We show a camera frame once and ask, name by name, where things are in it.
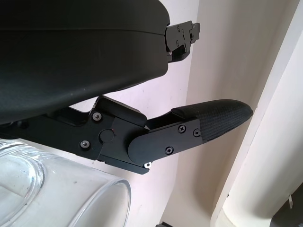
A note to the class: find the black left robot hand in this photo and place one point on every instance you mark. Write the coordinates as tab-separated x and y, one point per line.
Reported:
71	59

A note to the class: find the clear plastic cup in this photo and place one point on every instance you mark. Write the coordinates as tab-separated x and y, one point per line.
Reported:
59	194

